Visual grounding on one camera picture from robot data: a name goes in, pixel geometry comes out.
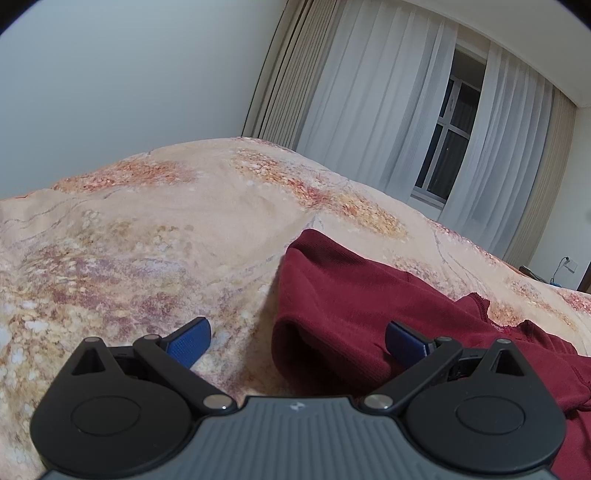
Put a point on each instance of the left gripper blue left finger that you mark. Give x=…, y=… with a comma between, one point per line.
x=189, y=342

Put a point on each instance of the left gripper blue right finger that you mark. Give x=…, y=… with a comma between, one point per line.
x=407, y=346

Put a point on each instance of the floral beige bedspread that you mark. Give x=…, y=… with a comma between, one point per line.
x=198, y=229

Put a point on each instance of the beige drape right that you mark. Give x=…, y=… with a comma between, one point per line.
x=547, y=182

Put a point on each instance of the beige drape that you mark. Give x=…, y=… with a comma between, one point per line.
x=547, y=182
x=291, y=71

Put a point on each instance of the dark wooden furniture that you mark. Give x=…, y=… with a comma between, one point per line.
x=584, y=285

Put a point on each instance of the white framed window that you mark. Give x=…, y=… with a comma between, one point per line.
x=453, y=131

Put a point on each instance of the beige drape left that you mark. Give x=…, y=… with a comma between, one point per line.
x=291, y=71

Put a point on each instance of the white sheer curtain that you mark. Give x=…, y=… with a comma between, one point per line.
x=376, y=106

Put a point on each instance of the wall socket with cable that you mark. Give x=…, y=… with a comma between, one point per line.
x=565, y=269

